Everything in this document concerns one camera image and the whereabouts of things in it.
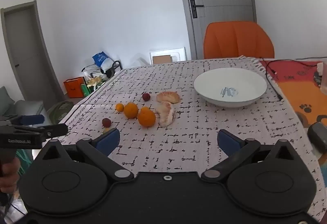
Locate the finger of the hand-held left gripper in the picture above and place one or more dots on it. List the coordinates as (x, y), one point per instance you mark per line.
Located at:
(33, 119)
(56, 129)

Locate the red lychee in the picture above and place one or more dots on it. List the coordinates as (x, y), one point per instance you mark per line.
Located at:
(146, 96)
(106, 122)

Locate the grey narrow door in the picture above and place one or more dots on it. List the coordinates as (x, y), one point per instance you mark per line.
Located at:
(25, 48)

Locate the large orange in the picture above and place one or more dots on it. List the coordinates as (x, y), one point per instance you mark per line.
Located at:
(146, 116)
(131, 110)

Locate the orange box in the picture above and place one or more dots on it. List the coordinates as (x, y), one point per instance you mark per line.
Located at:
(74, 87)

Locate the grey device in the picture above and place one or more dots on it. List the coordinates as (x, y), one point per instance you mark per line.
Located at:
(318, 134)

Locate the small electronic device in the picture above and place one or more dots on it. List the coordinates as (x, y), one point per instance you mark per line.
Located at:
(319, 68)

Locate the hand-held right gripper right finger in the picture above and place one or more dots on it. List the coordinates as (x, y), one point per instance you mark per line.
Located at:
(228, 141)

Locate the black-patterned white tablecloth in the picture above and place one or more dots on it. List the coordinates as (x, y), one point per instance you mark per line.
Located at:
(178, 137)

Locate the colourful printed mat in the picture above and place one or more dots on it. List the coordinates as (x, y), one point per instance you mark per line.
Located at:
(293, 86)

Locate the white bowl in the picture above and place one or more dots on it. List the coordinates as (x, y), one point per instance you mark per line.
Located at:
(242, 81)

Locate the grey-green cushion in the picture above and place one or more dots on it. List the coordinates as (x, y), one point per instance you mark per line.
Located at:
(6, 99)

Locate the brown cardboard sheet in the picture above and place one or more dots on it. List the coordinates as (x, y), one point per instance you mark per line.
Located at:
(161, 59)

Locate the small orange kumquat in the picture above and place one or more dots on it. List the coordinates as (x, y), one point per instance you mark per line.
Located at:
(119, 107)

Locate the green patterned bag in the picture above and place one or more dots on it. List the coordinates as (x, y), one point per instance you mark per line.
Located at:
(60, 111)

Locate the blue plastic bag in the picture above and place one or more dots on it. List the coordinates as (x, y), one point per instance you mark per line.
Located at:
(101, 59)

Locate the orange chair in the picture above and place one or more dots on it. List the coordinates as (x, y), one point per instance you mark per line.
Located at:
(237, 40)

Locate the pale yellow bunch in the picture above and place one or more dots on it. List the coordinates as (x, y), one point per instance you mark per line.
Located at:
(93, 81)

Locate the person's left hand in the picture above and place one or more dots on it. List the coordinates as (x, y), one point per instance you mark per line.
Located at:
(10, 175)

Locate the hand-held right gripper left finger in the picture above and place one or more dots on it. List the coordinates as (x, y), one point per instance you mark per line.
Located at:
(110, 140)

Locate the white framed board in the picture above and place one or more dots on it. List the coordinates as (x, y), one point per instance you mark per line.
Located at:
(178, 54)

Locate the small yellow-green plum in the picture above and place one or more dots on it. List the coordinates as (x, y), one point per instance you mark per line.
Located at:
(106, 130)

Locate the light grey cushion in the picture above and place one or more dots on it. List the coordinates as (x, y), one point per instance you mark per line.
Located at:
(28, 107)

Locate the green cloth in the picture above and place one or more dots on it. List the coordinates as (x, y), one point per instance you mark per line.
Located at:
(24, 160)

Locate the peeled pomelo segment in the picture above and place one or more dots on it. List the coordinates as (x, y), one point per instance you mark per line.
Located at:
(165, 113)
(167, 96)

